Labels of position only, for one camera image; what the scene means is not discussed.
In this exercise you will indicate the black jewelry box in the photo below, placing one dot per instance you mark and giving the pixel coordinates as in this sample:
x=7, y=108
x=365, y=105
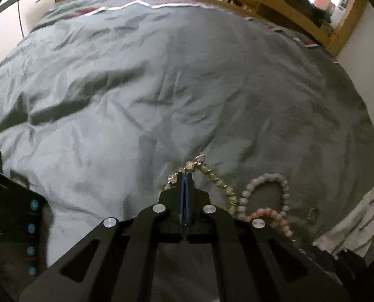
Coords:
x=8, y=214

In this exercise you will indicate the wooden bed frame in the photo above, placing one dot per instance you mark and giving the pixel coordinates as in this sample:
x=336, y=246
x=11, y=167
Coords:
x=344, y=25

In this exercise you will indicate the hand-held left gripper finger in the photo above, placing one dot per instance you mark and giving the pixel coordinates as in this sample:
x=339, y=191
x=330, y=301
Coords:
x=189, y=182
x=183, y=182

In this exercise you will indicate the pile of black clothing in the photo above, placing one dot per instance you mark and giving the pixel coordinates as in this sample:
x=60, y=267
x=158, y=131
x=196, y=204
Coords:
x=303, y=6

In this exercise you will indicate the grey blanket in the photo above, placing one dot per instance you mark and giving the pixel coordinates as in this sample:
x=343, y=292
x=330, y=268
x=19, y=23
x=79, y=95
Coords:
x=143, y=85

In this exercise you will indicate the white striped bedsheet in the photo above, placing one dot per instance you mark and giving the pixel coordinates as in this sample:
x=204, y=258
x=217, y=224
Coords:
x=356, y=223

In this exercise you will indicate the pink cardboard box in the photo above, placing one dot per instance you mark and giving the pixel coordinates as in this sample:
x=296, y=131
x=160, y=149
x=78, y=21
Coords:
x=323, y=0

